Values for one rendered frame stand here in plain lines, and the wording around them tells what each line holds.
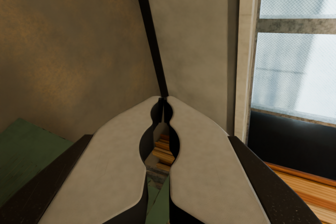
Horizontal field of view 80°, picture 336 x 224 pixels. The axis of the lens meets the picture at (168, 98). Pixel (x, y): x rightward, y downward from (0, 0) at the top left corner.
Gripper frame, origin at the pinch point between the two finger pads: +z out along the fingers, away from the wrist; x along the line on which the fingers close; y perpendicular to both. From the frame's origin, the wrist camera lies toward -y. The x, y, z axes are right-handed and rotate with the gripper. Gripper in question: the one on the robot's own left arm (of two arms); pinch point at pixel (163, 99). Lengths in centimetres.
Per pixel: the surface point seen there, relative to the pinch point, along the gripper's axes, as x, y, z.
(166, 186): 0, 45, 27
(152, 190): -4, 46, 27
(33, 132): -59, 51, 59
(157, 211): -3, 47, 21
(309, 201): 127, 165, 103
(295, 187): 109, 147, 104
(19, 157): -59, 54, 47
